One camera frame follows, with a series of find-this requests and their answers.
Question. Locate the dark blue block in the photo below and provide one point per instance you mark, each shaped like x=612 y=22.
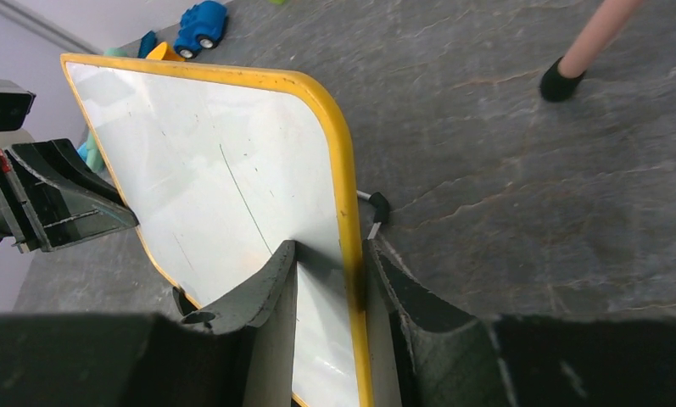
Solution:
x=147 y=44

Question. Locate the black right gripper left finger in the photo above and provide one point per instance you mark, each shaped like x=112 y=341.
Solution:
x=236 y=351

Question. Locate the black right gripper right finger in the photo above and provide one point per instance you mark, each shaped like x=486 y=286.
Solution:
x=427 y=352

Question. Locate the mint green toy crayon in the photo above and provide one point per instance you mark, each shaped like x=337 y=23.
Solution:
x=89 y=151

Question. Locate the blue toy car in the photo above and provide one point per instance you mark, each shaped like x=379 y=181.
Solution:
x=201 y=28

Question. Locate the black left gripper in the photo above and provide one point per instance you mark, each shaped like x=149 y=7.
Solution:
x=55 y=219

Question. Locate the pink tripod stand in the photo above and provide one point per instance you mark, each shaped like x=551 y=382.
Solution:
x=561 y=80

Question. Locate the yellow framed whiteboard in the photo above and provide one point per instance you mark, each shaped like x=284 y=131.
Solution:
x=220 y=164

